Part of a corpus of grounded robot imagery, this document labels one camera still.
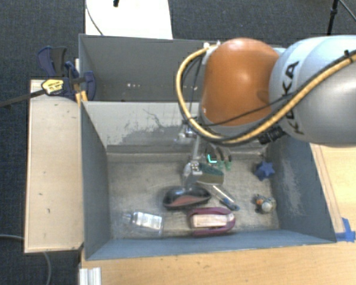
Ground black cylinder on white bracket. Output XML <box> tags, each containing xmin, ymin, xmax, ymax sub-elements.
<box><xmin>258</xmin><ymin>125</ymin><xmax>287</xmax><ymax>145</ymax></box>

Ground black and red computer mouse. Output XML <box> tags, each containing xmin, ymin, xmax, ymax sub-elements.
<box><xmin>162</xmin><ymin>185</ymin><xmax>212</xmax><ymax>211</ymax></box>

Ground silver and blue pen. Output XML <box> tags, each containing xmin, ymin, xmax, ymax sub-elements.
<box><xmin>211</xmin><ymin>185</ymin><xmax>241</xmax><ymax>212</ymax></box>

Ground grey metal bin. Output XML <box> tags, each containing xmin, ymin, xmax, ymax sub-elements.
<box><xmin>78</xmin><ymin>33</ymin><xmax>338</xmax><ymax>261</ymax></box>

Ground pale wood board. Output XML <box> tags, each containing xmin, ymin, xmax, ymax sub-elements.
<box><xmin>24</xmin><ymin>79</ymin><xmax>85</xmax><ymax>254</ymax></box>

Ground small grey toy figure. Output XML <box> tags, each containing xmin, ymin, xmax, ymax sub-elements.
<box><xmin>252</xmin><ymin>194</ymin><xmax>278</xmax><ymax>214</ymax></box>

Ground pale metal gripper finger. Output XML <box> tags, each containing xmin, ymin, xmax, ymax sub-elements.
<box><xmin>182</xmin><ymin>161</ymin><xmax>204</xmax><ymax>193</ymax></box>

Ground clear plastic bottle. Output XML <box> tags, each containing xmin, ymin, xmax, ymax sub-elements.
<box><xmin>121</xmin><ymin>211</ymin><xmax>164</xmax><ymax>235</ymax></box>

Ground blue star-shaped toy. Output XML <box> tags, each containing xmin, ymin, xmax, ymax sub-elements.
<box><xmin>253</xmin><ymin>160</ymin><xmax>276</xmax><ymax>182</ymax></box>

